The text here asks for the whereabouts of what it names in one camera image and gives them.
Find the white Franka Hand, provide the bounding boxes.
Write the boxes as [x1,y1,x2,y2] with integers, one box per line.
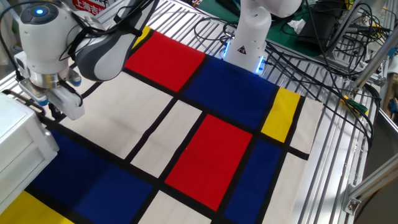
[14,51,86,122]

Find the white plastic drawer cabinet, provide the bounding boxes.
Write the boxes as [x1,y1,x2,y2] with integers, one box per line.
[0,91,60,215]

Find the red white printed sign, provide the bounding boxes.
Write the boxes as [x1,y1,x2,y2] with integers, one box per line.
[72,0,109,16]

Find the Mondrian colour block cloth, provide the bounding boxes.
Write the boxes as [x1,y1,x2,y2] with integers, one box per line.
[0,26,325,224]

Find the crumpled white tissue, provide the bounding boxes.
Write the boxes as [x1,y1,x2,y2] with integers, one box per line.
[286,18,307,35]

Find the black box device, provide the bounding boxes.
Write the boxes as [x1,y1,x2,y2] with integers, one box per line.
[295,7,342,53]

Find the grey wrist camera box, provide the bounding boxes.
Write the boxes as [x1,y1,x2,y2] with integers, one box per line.
[18,77,50,107]

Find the black cabinet carrying handle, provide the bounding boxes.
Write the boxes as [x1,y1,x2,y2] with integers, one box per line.
[1,89,47,116]

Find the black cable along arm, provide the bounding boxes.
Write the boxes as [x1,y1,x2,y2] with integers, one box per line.
[0,0,159,82]

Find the yellow green cable connector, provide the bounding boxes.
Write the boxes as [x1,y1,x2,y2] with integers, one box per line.
[340,95,370,116]

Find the aluminium frame post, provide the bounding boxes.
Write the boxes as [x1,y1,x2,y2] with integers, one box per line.
[350,30,398,91]

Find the aluminium beam with corner bracket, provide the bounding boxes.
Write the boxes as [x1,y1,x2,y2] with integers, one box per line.
[341,161,398,216]

